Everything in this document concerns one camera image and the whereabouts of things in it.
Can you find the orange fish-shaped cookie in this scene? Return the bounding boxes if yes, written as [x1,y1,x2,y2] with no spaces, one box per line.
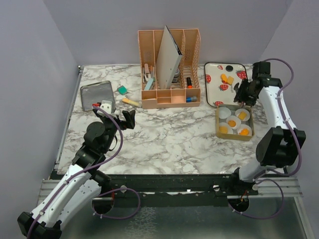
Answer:
[239,128,250,136]
[220,74,227,84]

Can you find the strawberry print white tray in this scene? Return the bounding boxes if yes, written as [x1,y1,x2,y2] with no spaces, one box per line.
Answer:
[204,62,253,107]

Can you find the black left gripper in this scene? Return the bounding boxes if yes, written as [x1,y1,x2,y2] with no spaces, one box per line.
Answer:
[101,110,135,152]

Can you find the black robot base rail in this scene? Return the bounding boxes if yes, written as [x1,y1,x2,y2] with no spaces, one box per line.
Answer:
[94,174,258,208]

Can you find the silver tin lid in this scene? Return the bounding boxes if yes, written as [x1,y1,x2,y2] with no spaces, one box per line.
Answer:
[80,81,116,114]

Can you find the pink white stapler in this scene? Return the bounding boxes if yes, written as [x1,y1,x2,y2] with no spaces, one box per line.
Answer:
[143,63,153,84]

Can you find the white paper cupcake liner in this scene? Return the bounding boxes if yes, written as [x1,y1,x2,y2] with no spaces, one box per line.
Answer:
[218,125,233,134]
[235,108,250,121]
[218,107,232,120]
[226,115,241,129]
[237,124,252,136]

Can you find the gold metal cookie tin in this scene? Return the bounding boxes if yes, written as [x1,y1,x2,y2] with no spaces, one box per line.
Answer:
[215,104,254,141]

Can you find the rectangular yellow cracker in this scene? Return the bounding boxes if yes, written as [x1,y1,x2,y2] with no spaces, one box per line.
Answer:
[238,111,247,121]

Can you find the blue white patterned tin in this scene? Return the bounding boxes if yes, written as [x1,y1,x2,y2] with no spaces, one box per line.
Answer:
[172,68,180,83]

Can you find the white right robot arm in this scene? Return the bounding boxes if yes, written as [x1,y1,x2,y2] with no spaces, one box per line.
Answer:
[229,58,306,195]

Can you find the black-tipped metal tongs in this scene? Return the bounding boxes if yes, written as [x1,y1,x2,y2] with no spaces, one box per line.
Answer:
[233,83,240,103]

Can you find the teal eraser block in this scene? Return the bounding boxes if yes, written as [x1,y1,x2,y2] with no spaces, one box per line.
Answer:
[117,86,127,95]

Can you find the small oval brown cookie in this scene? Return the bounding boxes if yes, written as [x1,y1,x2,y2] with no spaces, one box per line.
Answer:
[228,120,236,127]

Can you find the rectangular tan biscuit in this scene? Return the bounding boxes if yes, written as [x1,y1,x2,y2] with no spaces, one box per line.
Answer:
[226,76,234,85]

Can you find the black orange marker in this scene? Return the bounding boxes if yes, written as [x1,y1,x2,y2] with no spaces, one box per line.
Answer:
[186,77,193,89]

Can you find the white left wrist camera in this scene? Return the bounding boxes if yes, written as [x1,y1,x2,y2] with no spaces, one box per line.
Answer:
[92,100,115,115]

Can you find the peach plastic desk organizer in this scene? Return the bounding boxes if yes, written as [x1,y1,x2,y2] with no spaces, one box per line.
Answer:
[138,27,201,109]

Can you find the grey folder board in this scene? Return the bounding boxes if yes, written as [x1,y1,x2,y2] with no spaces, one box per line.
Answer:
[156,25,182,90]

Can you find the light blue eraser case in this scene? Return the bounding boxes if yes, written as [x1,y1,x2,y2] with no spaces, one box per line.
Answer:
[144,78,155,91]

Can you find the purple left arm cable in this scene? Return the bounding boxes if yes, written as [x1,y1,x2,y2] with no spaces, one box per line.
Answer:
[26,106,141,239]

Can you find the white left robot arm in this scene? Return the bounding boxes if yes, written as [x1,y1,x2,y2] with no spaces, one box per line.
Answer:
[17,107,136,239]

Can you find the black round sandwich cookie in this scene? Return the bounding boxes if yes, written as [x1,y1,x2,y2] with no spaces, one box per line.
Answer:
[225,65,233,72]

